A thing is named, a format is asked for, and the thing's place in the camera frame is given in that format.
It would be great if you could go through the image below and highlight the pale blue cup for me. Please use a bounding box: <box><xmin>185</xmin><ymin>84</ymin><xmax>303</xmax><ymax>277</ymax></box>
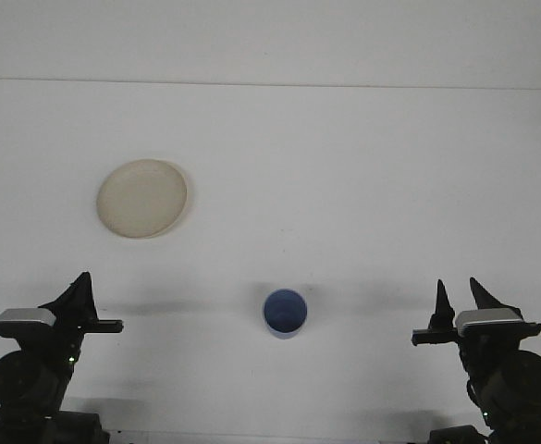
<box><xmin>263</xmin><ymin>288</ymin><xmax>309</xmax><ymax>340</ymax></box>

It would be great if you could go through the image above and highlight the pale round plate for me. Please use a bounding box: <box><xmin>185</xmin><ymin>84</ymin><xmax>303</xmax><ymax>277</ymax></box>
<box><xmin>96</xmin><ymin>158</ymin><xmax>189</xmax><ymax>240</ymax></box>

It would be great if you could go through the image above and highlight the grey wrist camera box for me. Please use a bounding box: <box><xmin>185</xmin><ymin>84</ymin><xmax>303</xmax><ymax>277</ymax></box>
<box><xmin>454</xmin><ymin>308</ymin><xmax>526</xmax><ymax>338</ymax></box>
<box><xmin>0</xmin><ymin>308</ymin><xmax>58</xmax><ymax>339</ymax></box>

